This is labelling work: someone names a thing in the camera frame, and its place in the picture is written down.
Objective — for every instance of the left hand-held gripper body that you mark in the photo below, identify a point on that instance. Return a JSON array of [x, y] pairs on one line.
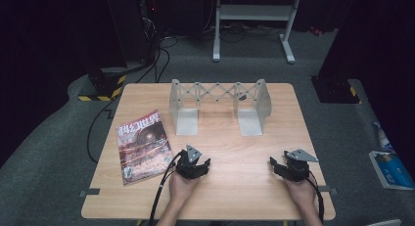
[[192, 170]]

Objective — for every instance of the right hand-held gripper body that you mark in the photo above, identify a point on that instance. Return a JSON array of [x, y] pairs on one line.
[[295, 171]]

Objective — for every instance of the expandable grey metal book rack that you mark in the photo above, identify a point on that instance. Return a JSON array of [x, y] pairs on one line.
[[187, 122]]

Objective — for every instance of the red illustrated magazine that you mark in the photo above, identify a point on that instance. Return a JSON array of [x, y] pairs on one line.
[[143, 151]]

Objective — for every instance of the person's left hand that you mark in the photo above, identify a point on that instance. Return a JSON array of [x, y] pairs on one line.
[[181, 188]]

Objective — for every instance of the person's right hand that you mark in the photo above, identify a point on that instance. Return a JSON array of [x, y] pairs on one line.
[[301, 191]]

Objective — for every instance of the black box with hazard stripes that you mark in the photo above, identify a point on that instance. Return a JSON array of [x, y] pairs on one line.
[[104, 84], [336, 90]]

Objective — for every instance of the blue and white packet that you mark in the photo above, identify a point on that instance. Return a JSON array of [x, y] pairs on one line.
[[384, 138]]

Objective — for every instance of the blue white package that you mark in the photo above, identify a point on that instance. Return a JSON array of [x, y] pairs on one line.
[[391, 170]]

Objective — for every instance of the white flat object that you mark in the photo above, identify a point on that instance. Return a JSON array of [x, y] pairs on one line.
[[385, 223]]

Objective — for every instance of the small red object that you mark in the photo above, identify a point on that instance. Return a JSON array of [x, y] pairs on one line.
[[315, 31]]

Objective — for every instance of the dark equipment rack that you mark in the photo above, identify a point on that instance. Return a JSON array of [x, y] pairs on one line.
[[148, 27]]

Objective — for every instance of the white metal stand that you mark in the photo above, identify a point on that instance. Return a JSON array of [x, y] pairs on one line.
[[254, 12]]

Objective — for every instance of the grey table bracket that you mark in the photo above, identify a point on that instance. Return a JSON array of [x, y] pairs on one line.
[[327, 189], [89, 192]]

